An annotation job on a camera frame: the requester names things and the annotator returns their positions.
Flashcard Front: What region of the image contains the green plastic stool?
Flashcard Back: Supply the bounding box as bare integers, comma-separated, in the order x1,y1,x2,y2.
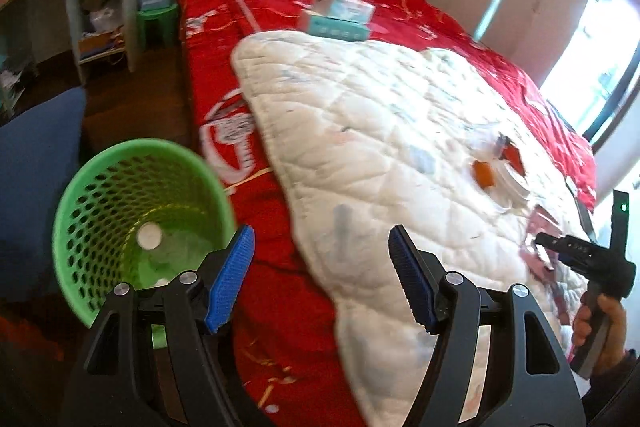
137,3,180,52

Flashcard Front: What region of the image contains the red snack wrapper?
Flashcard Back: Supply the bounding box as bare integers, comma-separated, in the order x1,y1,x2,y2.
492,134,527,178

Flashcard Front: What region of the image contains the white tissue pack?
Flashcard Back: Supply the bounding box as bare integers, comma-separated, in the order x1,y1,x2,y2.
312,0,376,25

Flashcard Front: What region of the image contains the teal tissue pack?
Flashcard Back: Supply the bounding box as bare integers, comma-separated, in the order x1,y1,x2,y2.
296,9,372,42

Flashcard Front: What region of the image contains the red patterned blanket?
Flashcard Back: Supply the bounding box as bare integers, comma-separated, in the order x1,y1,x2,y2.
177,0,598,427

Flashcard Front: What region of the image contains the green plastic mesh basket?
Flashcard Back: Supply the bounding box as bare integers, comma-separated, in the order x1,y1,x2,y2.
52,138,237,328

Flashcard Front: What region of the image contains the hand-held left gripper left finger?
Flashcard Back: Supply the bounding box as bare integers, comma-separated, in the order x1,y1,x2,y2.
72,225,273,427

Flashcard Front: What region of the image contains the white quilted mat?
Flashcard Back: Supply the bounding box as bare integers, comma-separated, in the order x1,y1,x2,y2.
231,29,593,425

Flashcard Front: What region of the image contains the person's right forearm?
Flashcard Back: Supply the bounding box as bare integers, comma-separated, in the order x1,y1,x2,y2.
582,349,640,427

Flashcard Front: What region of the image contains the blue cloth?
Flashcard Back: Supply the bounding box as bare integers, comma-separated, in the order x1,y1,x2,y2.
0,87,87,303

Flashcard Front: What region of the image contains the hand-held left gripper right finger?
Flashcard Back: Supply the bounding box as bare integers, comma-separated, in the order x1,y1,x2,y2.
388,224,587,427

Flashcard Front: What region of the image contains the pink snack wrapper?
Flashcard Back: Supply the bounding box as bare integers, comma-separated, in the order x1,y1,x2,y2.
520,204,573,323

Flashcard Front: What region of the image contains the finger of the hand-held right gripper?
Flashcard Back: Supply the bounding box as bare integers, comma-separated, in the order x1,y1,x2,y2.
536,232,568,262

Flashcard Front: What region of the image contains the glass balcony door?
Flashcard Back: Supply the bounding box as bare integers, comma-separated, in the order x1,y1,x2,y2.
540,0,640,148

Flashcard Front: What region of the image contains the person's right hand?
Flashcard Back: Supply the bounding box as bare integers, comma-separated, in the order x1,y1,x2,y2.
571,294,629,376

